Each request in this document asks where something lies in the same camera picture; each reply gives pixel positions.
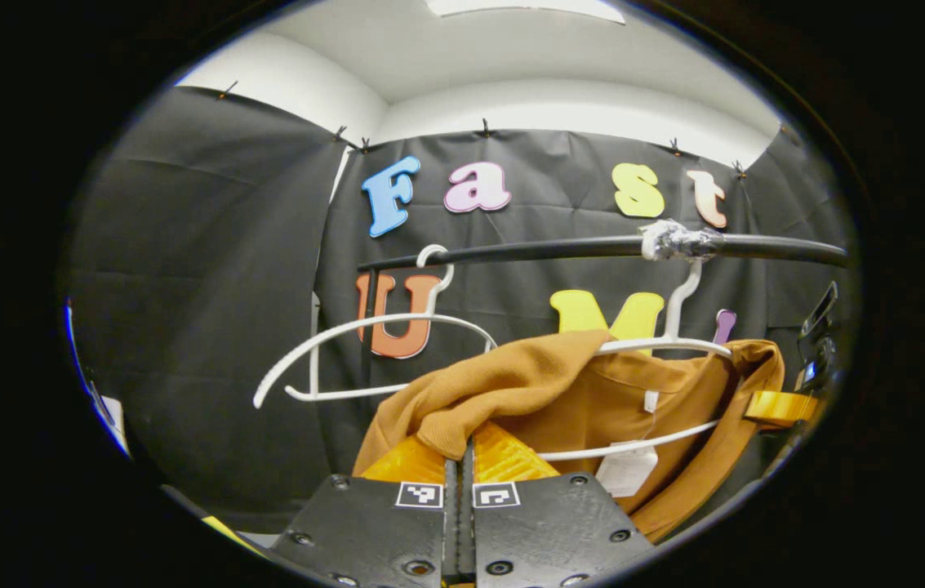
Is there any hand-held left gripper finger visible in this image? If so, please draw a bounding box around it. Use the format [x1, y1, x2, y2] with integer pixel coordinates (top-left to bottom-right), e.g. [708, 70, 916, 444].
[460, 421, 659, 588]
[270, 435, 461, 588]

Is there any black backdrop cloth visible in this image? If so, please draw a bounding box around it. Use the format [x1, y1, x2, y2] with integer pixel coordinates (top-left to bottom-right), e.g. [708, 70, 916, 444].
[62, 86, 859, 532]

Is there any grey tape wrap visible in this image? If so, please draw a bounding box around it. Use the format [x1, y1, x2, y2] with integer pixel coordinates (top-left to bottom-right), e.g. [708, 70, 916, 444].
[640, 219, 726, 262]

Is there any white clothes hanger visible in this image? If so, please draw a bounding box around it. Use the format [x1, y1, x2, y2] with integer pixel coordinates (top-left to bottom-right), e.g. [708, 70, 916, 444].
[254, 243, 500, 409]
[536, 257, 736, 462]

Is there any large ceiling light panel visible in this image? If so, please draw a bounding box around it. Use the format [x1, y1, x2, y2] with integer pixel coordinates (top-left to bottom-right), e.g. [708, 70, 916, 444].
[425, 0, 626, 25]

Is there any brown jacket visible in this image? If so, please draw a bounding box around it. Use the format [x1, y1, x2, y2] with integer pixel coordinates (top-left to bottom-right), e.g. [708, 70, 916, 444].
[352, 331, 785, 544]

